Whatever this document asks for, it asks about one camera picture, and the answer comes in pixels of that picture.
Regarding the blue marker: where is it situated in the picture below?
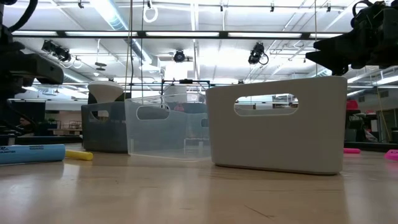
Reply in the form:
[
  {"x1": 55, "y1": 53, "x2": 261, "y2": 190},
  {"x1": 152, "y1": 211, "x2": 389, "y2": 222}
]
[{"x1": 0, "y1": 144, "x2": 67, "y2": 166}]

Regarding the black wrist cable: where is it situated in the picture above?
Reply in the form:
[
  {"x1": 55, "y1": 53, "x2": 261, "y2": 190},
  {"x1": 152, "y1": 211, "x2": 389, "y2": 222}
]
[
  {"x1": 351, "y1": 0, "x2": 374, "y2": 20},
  {"x1": 8, "y1": 0, "x2": 39, "y2": 33}
]

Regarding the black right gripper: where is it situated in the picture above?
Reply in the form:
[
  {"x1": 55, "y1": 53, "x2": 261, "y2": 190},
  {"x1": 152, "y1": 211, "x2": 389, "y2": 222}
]
[{"x1": 305, "y1": 0, "x2": 398, "y2": 76}]

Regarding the silver air duct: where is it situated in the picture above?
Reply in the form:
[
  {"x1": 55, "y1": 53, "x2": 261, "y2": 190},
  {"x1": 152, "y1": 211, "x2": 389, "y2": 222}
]
[{"x1": 89, "y1": 0, "x2": 161, "y2": 68}]

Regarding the black frame beam with lights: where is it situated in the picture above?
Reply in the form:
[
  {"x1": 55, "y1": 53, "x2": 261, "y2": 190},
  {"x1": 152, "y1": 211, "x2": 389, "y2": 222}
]
[{"x1": 11, "y1": 29, "x2": 345, "y2": 40}]

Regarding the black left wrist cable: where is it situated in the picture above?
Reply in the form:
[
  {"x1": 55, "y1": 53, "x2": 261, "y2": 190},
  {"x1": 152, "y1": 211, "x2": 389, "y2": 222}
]
[{"x1": 8, "y1": 0, "x2": 39, "y2": 33}]

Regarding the clear plastic bin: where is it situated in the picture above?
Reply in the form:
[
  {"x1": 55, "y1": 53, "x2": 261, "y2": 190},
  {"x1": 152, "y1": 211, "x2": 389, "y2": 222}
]
[{"x1": 124, "y1": 93, "x2": 212, "y2": 162}]

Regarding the thin grey hanging cable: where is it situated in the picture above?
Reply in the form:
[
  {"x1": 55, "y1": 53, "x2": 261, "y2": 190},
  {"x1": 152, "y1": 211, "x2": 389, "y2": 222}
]
[{"x1": 313, "y1": 0, "x2": 318, "y2": 78}]

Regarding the light grey plastic bin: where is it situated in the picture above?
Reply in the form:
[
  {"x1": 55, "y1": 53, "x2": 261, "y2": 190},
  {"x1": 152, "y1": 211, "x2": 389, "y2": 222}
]
[{"x1": 205, "y1": 75, "x2": 348, "y2": 175}]

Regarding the black hanging cable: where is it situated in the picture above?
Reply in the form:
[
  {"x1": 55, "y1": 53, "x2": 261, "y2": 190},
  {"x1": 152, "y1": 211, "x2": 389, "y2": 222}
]
[{"x1": 139, "y1": 0, "x2": 146, "y2": 100}]

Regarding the white hanging cable loop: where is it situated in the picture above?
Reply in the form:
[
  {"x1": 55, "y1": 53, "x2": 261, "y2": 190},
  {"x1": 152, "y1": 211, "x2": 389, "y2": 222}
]
[{"x1": 142, "y1": 5, "x2": 159, "y2": 24}]

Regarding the black rig-mounted camera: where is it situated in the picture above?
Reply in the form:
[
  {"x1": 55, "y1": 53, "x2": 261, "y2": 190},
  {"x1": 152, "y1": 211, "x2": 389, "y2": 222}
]
[
  {"x1": 248, "y1": 42, "x2": 270, "y2": 66},
  {"x1": 173, "y1": 49, "x2": 187, "y2": 63},
  {"x1": 41, "y1": 39, "x2": 72, "y2": 63}
]

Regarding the dark grey translucent bin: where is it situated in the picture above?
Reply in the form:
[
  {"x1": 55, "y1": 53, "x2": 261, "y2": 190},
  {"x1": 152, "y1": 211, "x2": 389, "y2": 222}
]
[{"x1": 81, "y1": 101, "x2": 129, "y2": 154}]

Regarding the yellow marker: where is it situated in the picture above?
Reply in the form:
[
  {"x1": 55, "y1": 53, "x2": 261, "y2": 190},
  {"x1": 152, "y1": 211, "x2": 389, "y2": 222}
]
[{"x1": 65, "y1": 149, "x2": 94, "y2": 162}]

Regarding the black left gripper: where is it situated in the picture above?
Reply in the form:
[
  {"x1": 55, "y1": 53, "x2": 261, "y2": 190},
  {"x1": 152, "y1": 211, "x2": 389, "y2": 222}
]
[{"x1": 0, "y1": 25, "x2": 65, "y2": 104}]

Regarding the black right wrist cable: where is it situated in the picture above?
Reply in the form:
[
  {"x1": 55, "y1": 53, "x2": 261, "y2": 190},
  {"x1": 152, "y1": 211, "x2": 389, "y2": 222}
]
[{"x1": 351, "y1": 0, "x2": 374, "y2": 20}]

